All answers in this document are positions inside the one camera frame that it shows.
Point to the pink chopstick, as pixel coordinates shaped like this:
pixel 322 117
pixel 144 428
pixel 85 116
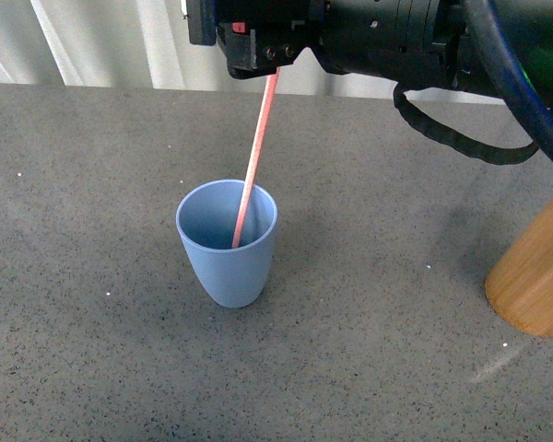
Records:
pixel 255 154

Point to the light blue plastic cup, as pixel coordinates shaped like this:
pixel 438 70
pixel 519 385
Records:
pixel 206 221

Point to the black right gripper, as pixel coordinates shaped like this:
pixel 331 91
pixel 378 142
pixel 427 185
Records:
pixel 256 37

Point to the bamboo chopstick holder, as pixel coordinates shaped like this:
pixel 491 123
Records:
pixel 520 285

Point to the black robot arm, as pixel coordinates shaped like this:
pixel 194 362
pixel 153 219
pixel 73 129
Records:
pixel 418 44

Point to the white pleated curtain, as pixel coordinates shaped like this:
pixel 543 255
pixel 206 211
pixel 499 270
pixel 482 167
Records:
pixel 108 44

